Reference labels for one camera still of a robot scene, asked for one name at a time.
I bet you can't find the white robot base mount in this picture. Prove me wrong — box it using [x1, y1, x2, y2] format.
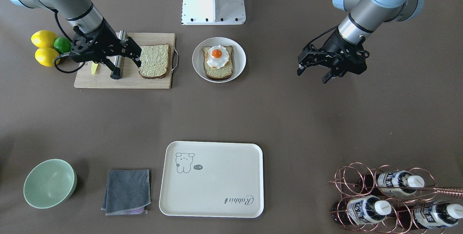
[181, 0, 246, 25]

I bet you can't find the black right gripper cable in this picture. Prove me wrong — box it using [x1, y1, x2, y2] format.
[54, 10, 86, 74]

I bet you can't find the dark bottle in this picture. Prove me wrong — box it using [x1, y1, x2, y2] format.
[359, 170, 425, 197]
[396, 201, 463, 230]
[331, 195, 392, 226]

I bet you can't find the bottom dark bottle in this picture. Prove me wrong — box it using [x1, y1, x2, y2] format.
[396, 201, 463, 230]
[331, 195, 392, 226]

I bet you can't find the fried egg toy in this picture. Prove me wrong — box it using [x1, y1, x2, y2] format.
[206, 45, 230, 69]

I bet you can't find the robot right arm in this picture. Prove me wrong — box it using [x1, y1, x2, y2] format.
[10, 0, 142, 79]

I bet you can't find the yellow plastic knife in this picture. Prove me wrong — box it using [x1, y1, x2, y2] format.
[91, 63, 99, 75]

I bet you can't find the grey folded cloth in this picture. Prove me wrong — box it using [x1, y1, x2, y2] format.
[101, 169, 152, 216]

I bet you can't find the lower yellow lemon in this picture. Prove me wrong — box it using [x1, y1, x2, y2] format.
[35, 47, 60, 67]

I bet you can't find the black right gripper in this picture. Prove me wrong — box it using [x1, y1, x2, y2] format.
[69, 18, 142, 80]

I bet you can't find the white round bowl plate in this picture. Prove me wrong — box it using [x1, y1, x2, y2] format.
[192, 37, 247, 84]

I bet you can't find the bread slice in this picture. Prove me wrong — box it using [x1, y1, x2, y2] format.
[202, 46, 234, 81]
[139, 43, 170, 79]

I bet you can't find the copper wire bottle rack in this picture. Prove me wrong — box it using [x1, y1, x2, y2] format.
[330, 162, 462, 234]

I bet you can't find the mint green bowl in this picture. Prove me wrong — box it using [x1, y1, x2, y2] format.
[23, 159, 77, 209]

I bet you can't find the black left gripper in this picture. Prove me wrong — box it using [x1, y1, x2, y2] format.
[297, 28, 369, 84]

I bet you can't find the yellow lemon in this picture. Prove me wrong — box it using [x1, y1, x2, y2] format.
[35, 47, 60, 67]
[30, 30, 58, 49]

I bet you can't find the green lime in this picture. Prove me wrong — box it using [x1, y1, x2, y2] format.
[53, 37, 71, 54]

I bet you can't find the upper yellow lemon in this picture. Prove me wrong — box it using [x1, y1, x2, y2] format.
[30, 30, 58, 49]

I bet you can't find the top dark bottle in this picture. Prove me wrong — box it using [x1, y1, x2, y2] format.
[359, 170, 425, 197]

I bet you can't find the bread slice in plate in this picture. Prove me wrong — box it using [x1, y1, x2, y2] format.
[202, 46, 234, 81]

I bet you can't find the cream rabbit tray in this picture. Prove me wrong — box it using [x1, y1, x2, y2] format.
[159, 141, 264, 218]

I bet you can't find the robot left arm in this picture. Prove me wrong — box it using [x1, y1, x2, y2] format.
[297, 0, 424, 84]

